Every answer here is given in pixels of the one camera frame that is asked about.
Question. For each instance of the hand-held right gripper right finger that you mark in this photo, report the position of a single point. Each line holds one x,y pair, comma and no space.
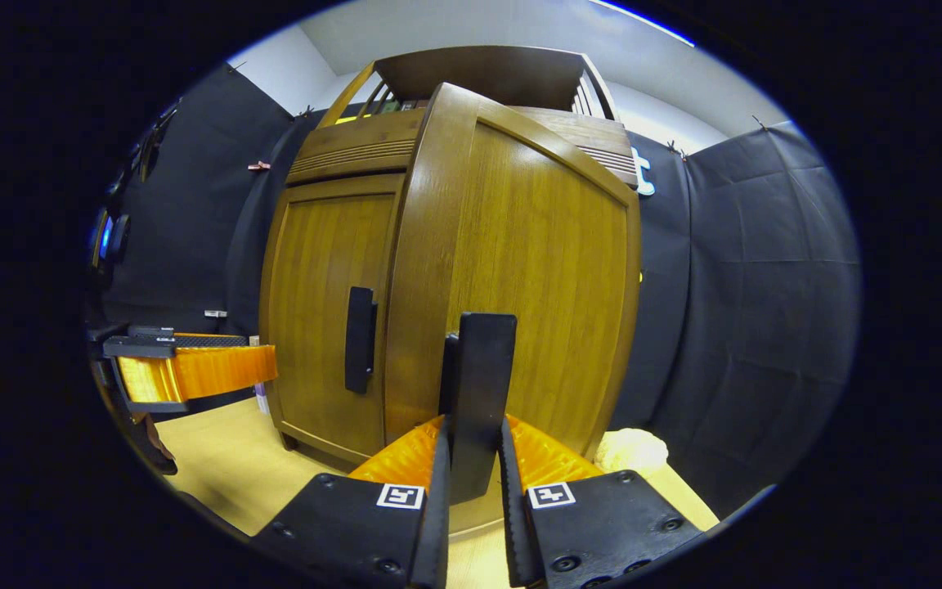
512,532

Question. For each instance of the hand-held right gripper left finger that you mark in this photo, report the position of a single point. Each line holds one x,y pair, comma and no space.
437,523

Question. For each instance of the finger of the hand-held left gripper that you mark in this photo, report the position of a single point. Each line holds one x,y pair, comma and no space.
144,348
156,406

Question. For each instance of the wooden cabinet door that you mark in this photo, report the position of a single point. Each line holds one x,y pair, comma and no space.
536,245
316,311

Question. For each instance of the wooden double-door shoe cabinet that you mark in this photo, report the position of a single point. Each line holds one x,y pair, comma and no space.
356,151

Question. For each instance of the wooden railed cabinet rack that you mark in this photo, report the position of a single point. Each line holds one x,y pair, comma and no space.
479,69

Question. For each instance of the cream plush object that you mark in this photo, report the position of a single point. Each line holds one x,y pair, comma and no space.
630,452

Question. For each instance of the dark stand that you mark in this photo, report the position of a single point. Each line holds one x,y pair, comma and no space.
152,139

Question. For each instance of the wooden drawer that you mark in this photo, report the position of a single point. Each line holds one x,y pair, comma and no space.
348,147

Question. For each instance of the black backdrop cloth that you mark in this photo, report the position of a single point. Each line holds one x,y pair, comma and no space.
749,286

